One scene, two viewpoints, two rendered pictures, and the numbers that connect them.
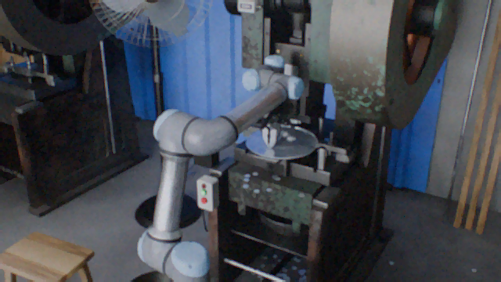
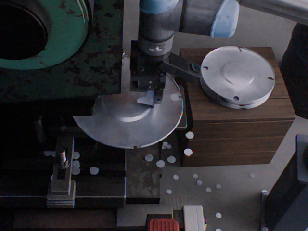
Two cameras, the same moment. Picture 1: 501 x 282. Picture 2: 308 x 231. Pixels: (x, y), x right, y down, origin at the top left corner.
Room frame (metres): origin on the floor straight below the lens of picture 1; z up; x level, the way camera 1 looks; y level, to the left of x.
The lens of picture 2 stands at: (2.35, 0.48, 1.69)
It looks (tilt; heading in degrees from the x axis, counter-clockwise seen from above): 53 degrees down; 231
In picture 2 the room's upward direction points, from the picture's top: 8 degrees clockwise
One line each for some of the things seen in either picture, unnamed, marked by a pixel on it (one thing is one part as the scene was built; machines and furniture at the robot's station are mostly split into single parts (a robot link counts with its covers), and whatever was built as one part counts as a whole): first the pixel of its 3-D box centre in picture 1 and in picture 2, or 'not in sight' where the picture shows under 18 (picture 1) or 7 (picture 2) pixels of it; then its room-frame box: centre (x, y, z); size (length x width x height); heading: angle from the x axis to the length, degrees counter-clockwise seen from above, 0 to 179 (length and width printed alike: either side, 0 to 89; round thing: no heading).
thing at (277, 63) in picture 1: (274, 71); (160, 9); (1.92, -0.08, 1.10); 0.09 x 0.08 x 0.11; 141
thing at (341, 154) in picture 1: (333, 144); not in sight; (2.00, -0.34, 0.76); 0.17 x 0.06 x 0.10; 59
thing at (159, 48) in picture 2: not in sight; (155, 39); (1.92, -0.08, 1.02); 0.08 x 0.08 x 0.05
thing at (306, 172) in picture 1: (295, 152); (70, 126); (2.09, -0.19, 0.67); 0.45 x 0.30 x 0.06; 59
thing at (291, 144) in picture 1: (281, 141); (126, 100); (1.96, -0.12, 0.79); 0.29 x 0.29 x 0.01
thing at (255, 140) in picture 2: not in sight; (225, 107); (1.34, -0.29, 0.18); 0.40 x 0.38 x 0.35; 153
